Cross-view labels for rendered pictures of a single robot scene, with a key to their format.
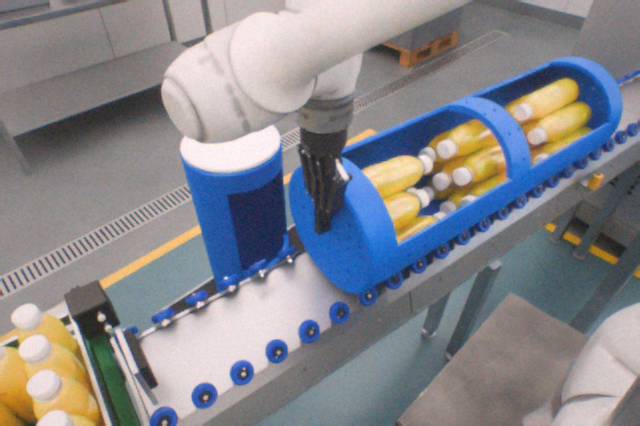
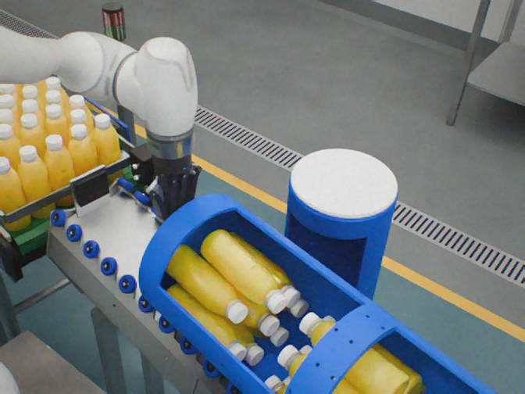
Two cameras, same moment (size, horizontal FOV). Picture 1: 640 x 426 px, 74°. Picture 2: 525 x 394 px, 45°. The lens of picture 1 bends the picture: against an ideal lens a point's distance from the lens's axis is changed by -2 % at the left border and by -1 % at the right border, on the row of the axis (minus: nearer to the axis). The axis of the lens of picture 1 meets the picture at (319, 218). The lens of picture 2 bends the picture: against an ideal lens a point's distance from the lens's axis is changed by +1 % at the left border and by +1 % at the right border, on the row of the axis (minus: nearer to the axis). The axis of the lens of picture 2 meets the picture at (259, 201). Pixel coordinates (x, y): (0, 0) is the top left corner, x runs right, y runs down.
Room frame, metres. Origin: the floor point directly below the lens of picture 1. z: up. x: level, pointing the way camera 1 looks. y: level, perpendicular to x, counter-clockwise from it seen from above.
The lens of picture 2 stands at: (0.57, -0.98, 2.09)
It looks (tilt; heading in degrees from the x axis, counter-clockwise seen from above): 41 degrees down; 80
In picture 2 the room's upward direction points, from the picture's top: 3 degrees clockwise
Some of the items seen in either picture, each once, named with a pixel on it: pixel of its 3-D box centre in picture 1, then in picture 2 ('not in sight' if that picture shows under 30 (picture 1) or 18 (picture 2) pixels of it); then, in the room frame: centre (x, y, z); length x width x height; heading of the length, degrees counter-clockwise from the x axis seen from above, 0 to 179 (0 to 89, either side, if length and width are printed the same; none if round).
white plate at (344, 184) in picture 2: (230, 142); (344, 181); (1.02, 0.25, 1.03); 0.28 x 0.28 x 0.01
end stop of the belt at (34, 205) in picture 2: (100, 396); (76, 185); (0.32, 0.39, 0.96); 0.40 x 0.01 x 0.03; 35
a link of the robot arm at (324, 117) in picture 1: (323, 105); (170, 136); (0.58, -0.01, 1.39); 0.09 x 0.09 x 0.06
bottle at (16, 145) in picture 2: not in sight; (12, 161); (0.15, 0.47, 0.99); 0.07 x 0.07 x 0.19
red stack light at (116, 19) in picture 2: not in sight; (113, 16); (0.44, 0.84, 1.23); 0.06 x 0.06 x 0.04
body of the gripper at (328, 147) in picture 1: (323, 146); (172, 166); (0.58, -0.01, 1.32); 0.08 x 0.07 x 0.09; 35
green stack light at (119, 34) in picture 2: not in sight; (115, 30); (0.44, 0.84, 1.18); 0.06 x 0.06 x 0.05
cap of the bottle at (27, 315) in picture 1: (27, 316); (102, 120); (0.40, 0.49, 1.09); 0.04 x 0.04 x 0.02
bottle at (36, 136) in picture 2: not in sight; (36, 150); (0.21, 0.51, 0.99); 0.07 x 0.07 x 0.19
